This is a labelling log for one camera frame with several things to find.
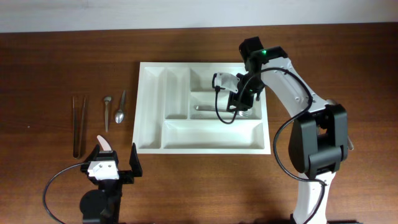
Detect small teaspoon bowl up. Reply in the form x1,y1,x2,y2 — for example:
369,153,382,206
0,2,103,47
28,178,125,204
104,96,112,132

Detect large metal spoon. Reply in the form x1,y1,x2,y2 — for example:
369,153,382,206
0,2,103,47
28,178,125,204
348,137,354,151

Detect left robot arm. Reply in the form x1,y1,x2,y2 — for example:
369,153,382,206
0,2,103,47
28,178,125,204
80,144,142,223

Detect pink plastic knife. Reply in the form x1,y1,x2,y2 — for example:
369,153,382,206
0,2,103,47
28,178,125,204
97,135,112,151

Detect white plastic cutlery tray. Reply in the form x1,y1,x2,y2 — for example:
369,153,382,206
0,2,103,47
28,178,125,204
132,62,271,154

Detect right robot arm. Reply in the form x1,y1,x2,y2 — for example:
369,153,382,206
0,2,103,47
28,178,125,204
227,37,349,223

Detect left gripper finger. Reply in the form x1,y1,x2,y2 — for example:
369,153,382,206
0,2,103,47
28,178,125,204
84,144,100,163
129,143,143,177

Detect small teaspoon bowl down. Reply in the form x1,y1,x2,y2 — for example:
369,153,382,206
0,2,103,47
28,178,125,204
114,90,126,124

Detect metal fork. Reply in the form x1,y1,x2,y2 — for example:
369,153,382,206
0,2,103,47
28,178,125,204
193,105,252,117

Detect long metal tongs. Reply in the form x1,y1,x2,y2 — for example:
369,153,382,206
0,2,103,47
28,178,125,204
72,96,86,159

